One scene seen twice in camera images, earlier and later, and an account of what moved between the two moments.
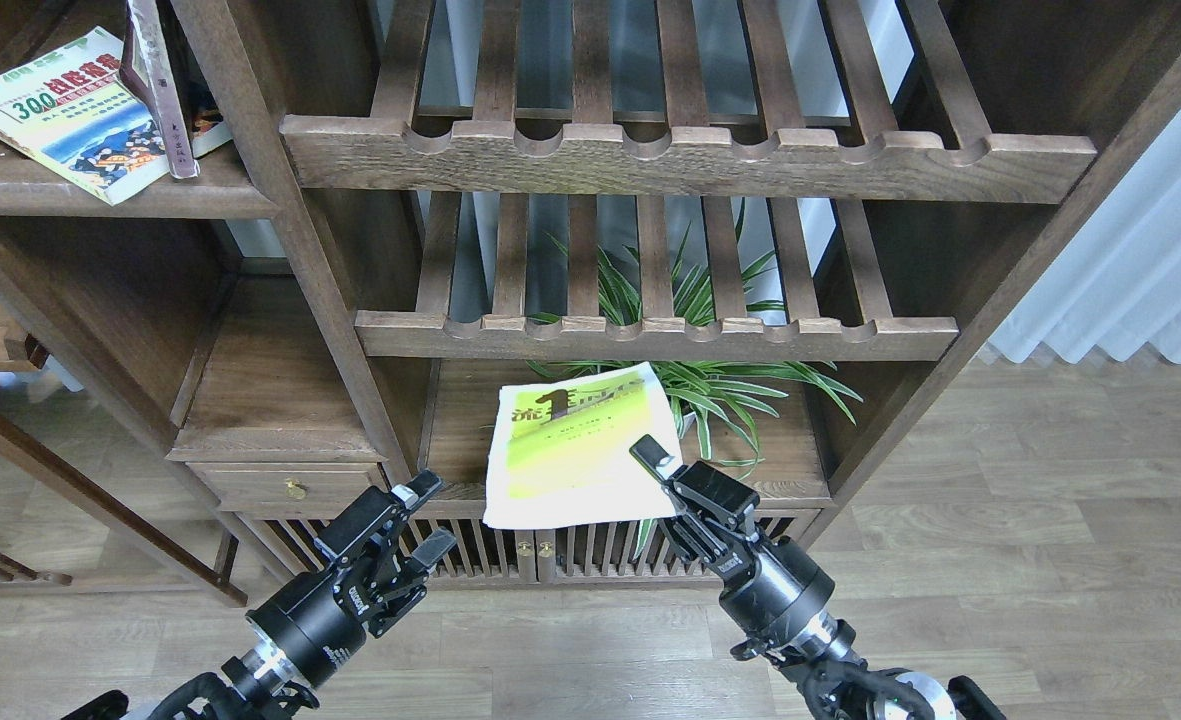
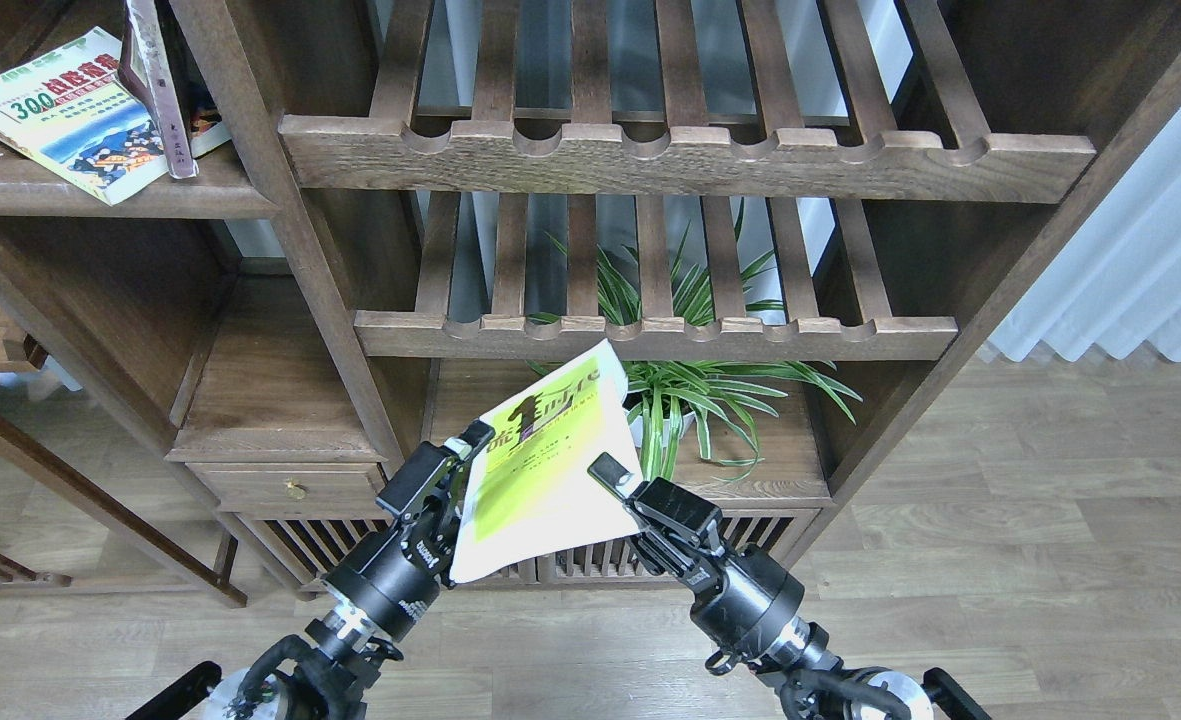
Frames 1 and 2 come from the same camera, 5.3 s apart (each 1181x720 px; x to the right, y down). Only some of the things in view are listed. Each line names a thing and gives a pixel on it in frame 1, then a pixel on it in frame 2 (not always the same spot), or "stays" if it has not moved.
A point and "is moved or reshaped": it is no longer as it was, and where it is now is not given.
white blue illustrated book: [71, 111] stays
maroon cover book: [147, 66] stays
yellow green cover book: [563, 449] is moved or reshaped
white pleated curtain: [1150, 265] stays
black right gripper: [774, 590] to [744, 594]
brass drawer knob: [295, 489] stays
